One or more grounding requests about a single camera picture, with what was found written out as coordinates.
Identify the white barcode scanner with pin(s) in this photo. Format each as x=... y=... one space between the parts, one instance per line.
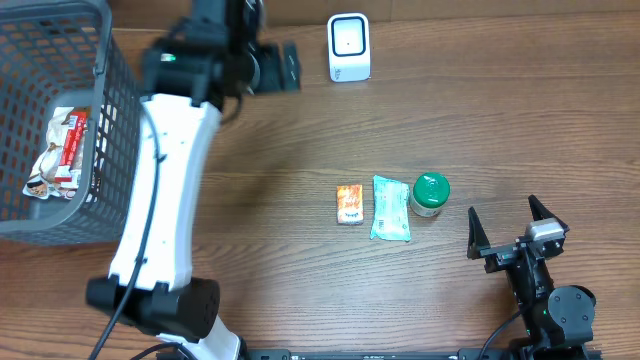
x=349 y=47

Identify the teal tissue packet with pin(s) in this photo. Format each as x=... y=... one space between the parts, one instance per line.
x=390 y=220

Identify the green lid jar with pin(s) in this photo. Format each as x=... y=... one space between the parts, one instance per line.
x=430 y=193

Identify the red candy bar wrapper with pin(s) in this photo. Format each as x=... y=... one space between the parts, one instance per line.
x=77 y=120

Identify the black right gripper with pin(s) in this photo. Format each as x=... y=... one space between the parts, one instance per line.
x=507 y=248

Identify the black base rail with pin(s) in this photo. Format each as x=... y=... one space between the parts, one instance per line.
x=380 y=355

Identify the beige snack pouch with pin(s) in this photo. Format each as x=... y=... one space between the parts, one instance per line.
x=41 y=183

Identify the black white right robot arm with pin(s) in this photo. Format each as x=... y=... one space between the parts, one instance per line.
x=551 y=322

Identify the grey plastic mesh basket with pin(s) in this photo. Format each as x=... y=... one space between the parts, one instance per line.
x=55 y=56

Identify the orange small packet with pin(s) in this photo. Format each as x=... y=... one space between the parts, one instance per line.
x=350 y=210

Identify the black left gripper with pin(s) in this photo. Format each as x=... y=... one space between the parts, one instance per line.
x=282 y=67

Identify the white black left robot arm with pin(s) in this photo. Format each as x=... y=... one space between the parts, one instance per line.
x=208 y=57

